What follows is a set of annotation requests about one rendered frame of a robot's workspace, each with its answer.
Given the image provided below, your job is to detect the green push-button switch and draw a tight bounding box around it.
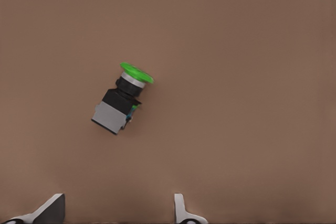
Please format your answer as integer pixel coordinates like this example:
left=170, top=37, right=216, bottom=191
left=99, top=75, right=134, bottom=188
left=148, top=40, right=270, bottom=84
left=91, top=61, right=155, bottom=135

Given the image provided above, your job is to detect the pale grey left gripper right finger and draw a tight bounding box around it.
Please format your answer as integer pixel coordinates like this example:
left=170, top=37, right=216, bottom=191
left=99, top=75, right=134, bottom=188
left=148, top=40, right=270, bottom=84
left=173, top=193, right=208, bottom=224

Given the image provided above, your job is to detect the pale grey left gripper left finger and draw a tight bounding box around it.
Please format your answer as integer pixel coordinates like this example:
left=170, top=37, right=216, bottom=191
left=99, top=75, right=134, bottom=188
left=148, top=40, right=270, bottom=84
left=0, top=193, right=66, bottom=224

